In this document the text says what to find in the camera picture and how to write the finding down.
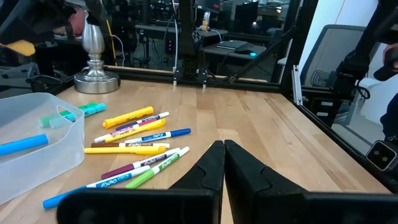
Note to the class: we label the black computer mouse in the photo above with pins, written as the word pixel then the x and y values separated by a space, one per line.
pixel 245 51

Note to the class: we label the teal highlighter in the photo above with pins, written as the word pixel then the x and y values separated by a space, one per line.
pixel 98 108

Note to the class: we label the silver aluminium bracket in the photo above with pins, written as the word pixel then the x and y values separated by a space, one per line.
pixel 296 87

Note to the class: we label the purple Expo marker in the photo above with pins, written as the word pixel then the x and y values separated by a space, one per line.
pixel 115 173

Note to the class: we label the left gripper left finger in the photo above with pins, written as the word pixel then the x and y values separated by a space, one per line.
pixel 186 202

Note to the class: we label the brown Expo marker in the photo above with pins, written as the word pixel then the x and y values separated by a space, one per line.
pixel 102 144

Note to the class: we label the blue highlighter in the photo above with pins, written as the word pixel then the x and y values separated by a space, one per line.
pixel 25 144

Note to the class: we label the green Expo marker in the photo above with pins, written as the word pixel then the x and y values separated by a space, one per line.
pixel 140 181

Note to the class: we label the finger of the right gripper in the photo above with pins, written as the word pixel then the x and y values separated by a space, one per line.
pixel 53 18
pixel 9 28

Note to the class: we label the green highlighter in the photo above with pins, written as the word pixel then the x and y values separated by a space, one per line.
pixel 46 121

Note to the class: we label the black box blue lights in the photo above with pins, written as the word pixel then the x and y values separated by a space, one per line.
pixel 169 46

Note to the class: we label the navy cap Expo marker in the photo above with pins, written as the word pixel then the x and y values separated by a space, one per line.
pixel 163 114

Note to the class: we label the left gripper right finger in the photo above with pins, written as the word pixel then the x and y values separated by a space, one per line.
pixel 264 202

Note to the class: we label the yellow white bottle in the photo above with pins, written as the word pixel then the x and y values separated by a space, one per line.
pixel 206 21

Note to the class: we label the black aluminium rig frame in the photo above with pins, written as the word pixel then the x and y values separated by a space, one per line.
pixel 149 74

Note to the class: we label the grey mesh office chair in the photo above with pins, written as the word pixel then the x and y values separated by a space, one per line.
pixel 326 56

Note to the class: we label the silver lamp white shade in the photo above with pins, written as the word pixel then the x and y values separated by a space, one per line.
pixel 93 40

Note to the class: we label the black camera box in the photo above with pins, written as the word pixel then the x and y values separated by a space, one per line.
pixel 381 155

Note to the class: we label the light blue Expo marker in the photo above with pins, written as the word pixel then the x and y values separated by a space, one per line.
pixel 53 202

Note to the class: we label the grey closed laptop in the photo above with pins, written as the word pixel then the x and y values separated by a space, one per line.
pixel 231 44

